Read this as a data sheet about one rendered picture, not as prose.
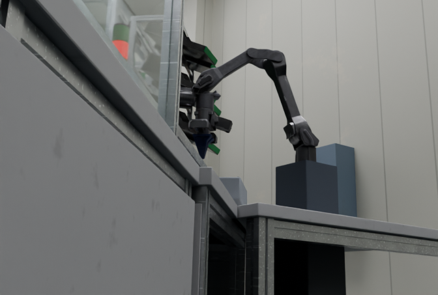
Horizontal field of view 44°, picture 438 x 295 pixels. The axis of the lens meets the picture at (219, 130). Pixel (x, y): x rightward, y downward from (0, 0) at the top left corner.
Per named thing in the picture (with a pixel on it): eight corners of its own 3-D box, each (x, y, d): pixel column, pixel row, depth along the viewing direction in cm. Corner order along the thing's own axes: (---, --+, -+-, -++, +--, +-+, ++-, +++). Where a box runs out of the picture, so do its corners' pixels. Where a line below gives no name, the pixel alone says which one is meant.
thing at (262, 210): (479, 245, 171) (478, 235, 172) (257, 215, 120) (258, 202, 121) (316, 253, 225) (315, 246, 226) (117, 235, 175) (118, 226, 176)
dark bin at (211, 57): (215, 66, 212) (223, 49, 213) (204, 52, 200) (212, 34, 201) (156, 45, 223) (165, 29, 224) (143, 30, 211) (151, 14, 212)
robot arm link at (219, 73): (276, 68, 187) (258, 43, 188) (285, 58, 180) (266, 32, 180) (209, 110, 177) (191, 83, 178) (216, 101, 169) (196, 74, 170)
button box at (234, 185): (247, 210, 163) (247, 190, 165) (240, 198, 143) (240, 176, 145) (223, 210, 164) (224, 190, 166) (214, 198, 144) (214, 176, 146)
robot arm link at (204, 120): (189, 100, 163) (209, 100, 163) (199, 119, 181) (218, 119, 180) (188, 127, 161) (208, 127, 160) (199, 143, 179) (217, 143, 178)
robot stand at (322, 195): (339, 229, 168) (337, 166, 174) (307, 225, 160) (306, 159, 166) (307, 232, 179) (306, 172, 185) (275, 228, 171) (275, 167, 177)
